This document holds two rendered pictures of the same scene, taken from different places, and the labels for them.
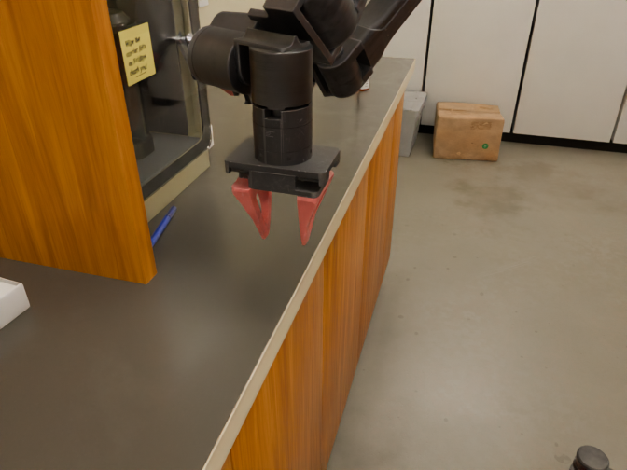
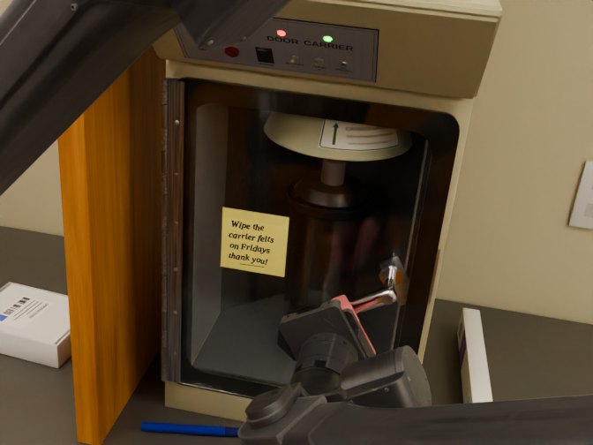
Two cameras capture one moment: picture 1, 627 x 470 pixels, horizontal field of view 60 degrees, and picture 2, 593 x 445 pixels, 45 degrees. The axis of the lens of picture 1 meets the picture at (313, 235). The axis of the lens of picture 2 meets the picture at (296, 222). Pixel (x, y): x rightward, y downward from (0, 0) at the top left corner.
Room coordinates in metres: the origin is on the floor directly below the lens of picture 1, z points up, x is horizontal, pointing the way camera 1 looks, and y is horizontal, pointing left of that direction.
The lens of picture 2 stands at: (0.77, -0.46, 1.59)
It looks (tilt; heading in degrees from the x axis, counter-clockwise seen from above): 26 degrees down; 82
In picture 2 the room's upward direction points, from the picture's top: 5 degrees clockwise
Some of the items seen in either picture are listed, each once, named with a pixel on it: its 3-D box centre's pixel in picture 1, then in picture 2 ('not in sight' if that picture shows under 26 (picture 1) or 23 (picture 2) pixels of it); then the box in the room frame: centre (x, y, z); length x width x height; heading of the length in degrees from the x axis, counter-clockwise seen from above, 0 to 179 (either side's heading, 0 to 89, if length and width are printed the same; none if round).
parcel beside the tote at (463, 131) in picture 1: (466, 131); not in sight; (3.36, -1.00, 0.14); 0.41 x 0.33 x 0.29; 80
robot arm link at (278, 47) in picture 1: (276, 72); not in sight; (0.50, 0.03, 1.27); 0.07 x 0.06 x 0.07; 51
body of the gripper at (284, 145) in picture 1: (283, 136); not in sight; (0.50, 0.03, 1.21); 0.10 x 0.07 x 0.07; 74
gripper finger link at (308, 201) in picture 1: (292, 202); not in sight; (0.50, 0.02, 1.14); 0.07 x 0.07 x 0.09; 74
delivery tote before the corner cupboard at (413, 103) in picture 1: (376, 120); not in sight; (3.50, -0.42, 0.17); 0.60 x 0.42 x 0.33; 72
